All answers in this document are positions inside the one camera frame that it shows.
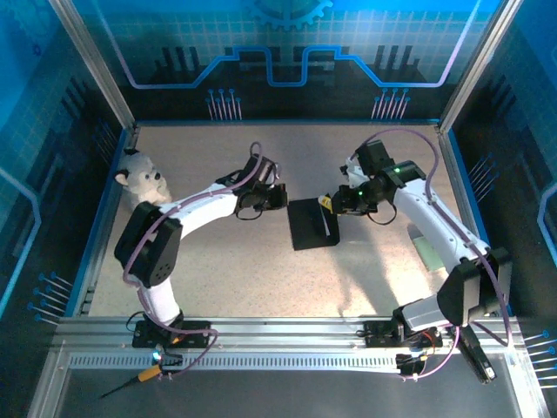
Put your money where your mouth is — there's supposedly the black paper envelope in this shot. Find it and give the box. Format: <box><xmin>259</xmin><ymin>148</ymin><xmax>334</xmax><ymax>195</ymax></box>
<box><xmin>286</xmin><ymin>198</ymin><xmax>341</xmax><ymax>252</ymax></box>

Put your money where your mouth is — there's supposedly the grey white plush husky toy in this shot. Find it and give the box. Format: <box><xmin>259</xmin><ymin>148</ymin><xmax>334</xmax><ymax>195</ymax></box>
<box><xmin>113</xmin><ymin>147</ymin><xmax>173</xmax><ymax>206</ymax></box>

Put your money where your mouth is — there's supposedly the black controller box with LED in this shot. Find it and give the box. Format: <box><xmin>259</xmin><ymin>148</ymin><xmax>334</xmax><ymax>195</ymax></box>
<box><xmin>150</xmin><ymin>346</ymin><xmax>185</xmax><ymax>372</ymax></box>

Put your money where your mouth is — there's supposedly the black handheld device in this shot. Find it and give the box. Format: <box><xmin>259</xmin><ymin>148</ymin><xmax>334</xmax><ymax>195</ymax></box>
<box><xmin>459</xmin><ymin>326</ymin><xmax>498</xmax><ymax>385</ymax></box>

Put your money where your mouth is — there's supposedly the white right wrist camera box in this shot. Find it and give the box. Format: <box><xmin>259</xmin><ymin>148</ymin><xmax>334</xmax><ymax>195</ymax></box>
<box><xmin>342</xmin><ymin>157</ymin><xmax>367</xmax><ymax>187</ymax></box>

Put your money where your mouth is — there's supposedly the blue edged table side rail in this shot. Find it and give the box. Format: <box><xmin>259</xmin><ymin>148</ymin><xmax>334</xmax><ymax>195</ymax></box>
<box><xmin>64</xmin><ymin>125</ymin><xmax>140</xmax><ymax>318</ymax></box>
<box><xmin>436</xmin><ymin>124</ymin><xmax>514</xmax><ymax>318</ymax></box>

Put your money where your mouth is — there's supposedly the long aluminium frame rail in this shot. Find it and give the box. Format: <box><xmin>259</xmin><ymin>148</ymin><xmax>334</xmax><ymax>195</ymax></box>
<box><xmin>54</xmin><ymin>316</ymin><xmax>523</xmax><ymax>352</ymax></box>

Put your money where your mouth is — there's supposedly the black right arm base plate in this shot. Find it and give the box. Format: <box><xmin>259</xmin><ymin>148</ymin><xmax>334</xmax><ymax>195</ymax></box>
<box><xmin>363</xmin><ymin>320</ymin><xmax>444</xmax><ymax>349</ymax></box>

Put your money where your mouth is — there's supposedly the white slotted cable duct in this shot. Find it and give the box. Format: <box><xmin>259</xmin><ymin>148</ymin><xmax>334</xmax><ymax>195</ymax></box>
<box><xmin>68</xmin><ymin>353</ymin><xmax>404</xmax><ymax>372</ymax></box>

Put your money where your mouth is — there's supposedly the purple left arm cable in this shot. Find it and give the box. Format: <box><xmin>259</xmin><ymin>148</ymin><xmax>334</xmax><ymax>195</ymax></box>
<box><xmin>121</xmin><ymin>141</ymin><xmax>265</xmax><ymax>382</ymax></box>

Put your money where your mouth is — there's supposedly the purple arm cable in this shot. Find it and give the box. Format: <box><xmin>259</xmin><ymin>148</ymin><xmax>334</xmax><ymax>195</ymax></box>
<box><xmin>121</xmin><ymin>141</ymin><xmax>265</xmax><ymax>382</ymax></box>
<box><xmin>359</xmin><ymin>128</ymin><xmax>513</xmax><ymax>383</ymax></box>

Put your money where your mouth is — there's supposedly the aluminium corner post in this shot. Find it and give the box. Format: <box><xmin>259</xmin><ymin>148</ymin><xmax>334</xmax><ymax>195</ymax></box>
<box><xmin>46</xmin><ymin>0</ymin><xmax>139</xmax><ymax>134</ymax></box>
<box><xmin>438</xmin><ymin>0</ymin><xmax>524</xmax><ymax>134</ymax></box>

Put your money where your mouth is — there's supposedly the black cable connector box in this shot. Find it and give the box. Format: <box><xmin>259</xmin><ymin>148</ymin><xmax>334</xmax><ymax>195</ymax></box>
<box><xmin>394</xmin><ymin>351</ymin><xmax>426</xmax><ymax>379</ymax></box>

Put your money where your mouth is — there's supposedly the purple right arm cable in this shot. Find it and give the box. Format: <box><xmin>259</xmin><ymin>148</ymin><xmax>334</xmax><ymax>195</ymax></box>
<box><xmin>359</xmin><ymin>128</ymin><xmax>513</xmax><ymax>383</ymax></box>

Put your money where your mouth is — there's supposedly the orange handled screwdriver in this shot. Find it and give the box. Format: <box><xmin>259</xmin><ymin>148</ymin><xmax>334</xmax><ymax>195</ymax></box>
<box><xmin>98</xmin><ymin>364</ymin><xmax>163</xmax><ymax>400</ymax></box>

